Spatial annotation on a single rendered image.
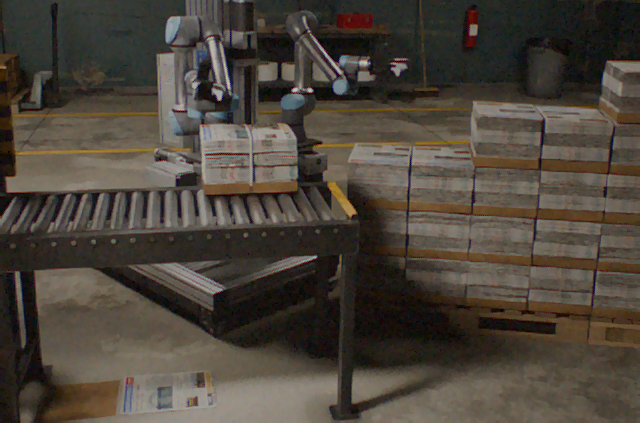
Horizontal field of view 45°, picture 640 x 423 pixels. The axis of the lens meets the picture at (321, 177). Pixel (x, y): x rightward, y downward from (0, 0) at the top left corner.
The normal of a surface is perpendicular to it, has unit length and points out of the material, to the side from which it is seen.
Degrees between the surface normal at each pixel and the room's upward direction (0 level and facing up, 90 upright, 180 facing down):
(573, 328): 90
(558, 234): 90
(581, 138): 90
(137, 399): 0
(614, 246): 90
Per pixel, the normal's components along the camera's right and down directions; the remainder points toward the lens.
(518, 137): -0.13, 0.27
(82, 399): 0.02, -0.96
